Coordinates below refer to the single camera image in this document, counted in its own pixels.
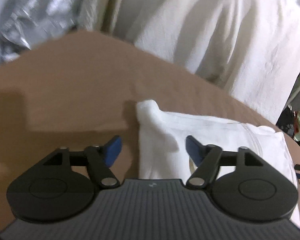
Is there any white fleece garment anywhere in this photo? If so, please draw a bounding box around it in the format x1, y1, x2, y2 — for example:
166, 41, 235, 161
135, 100, 300, 230

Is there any white draped cloth cover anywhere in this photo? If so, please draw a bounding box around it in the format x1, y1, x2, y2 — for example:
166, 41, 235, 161
90, 0, 300, 126

